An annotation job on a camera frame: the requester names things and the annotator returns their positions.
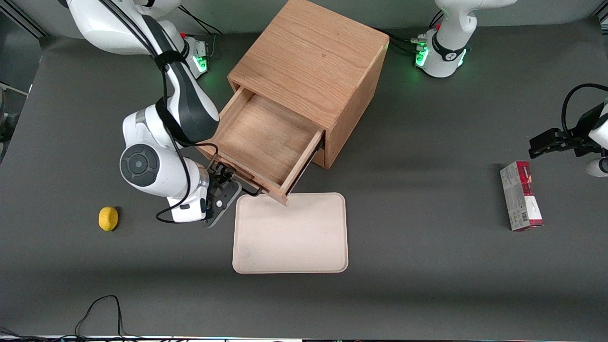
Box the black looped cable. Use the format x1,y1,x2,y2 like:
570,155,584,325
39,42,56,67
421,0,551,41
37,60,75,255
75,295,128,341

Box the wooden drawer cabinet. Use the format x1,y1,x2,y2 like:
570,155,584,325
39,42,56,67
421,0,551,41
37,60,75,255
227,0,390,170

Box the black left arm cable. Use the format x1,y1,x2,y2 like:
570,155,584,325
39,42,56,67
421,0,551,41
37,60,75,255
562,84,608,138

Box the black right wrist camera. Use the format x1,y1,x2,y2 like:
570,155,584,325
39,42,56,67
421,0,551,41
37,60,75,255
207,161,237,185

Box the red plaid cardboard box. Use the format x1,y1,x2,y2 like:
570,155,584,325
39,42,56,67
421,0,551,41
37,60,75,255
500,161,544,232

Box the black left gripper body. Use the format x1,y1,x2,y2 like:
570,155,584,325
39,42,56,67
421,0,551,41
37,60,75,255
571,102,608,157

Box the wooden drawer with black handle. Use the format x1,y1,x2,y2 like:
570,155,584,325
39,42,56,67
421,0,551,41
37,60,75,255
196,85,326,207
309,145,328,169

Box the cream rectangular tray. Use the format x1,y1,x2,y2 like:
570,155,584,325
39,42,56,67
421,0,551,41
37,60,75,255
232,192,349,274

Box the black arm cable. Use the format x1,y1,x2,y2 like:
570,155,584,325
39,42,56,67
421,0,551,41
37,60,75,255
97,0,191,224
562,84,608,138

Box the yellow lemon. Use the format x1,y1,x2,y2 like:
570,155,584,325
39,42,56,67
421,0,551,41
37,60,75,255
98,206,119,232

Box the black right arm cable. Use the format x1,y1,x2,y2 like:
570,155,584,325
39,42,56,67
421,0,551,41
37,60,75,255
97,0,191,224

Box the black base cables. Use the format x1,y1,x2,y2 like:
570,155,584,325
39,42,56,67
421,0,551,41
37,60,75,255
178,5,224,36
378,28,426,54

